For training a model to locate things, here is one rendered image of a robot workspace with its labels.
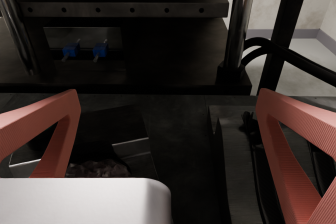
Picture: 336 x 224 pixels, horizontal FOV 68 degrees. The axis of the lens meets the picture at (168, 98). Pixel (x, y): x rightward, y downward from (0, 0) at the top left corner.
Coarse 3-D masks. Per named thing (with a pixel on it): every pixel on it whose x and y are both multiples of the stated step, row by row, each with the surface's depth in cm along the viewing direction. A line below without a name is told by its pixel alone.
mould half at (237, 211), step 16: (208, 112) 66; (224, 112) 64; (240, 112) 64; (208, 128) 66; (224, 128) 49; (240, 128) 49; (288, 128) 49; (224, 144) 47; (240, 144) 46; (304, 144) 46; (224, 160) 45; (240, 160) 45; (304, 160) 45; (224, 176) 45; (240, 176) 44; (224, 192) 45; (240, 192) 43; (224, 208) 44; (240, 208) 41; (256, 208) 41
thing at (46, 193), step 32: (64, 96) 11; (0, 128) 7; (32, 128) 9; (64, 128) 12; (0, 160) 7; (64, 160) 11; (0, 192) 5; (32, 192) 5; (64, 192) 5; (96, 192) 5; (128, 192) 5; (160, 192) 5
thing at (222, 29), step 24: (0, 24) 136; (144, 24) 135; (168, 24) 135; (192, 24) 135; (216, 24) 135; (0, 48) 112; (48, 48) 112; (144, 48) 112; (168, 48) 111; (192, 48) 111; (216, 48) 111; (0, 72) 95; (24, 72) 95; (48, 72) 95; (72, 72) 95; (96, 72) 95; (120, 72) 95; (144, 72) 95; (168, 72) 95; (192, 72) 95; (216, 72) 95
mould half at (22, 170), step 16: (96, 112) 57; (112, 112) 57; (128, 112) 57; (80, 128) 53; (96, 128) 52; (112, 128) 52; (128, 128) 52; (144, 128) 52; (112, 144) 49; (128, 144) 50; (144, 144) 51; (16, 160) 46; (32, 160) 46; (128, 160) 50; (144, 160) 50; (16, 176) 46; (144, 176) 47
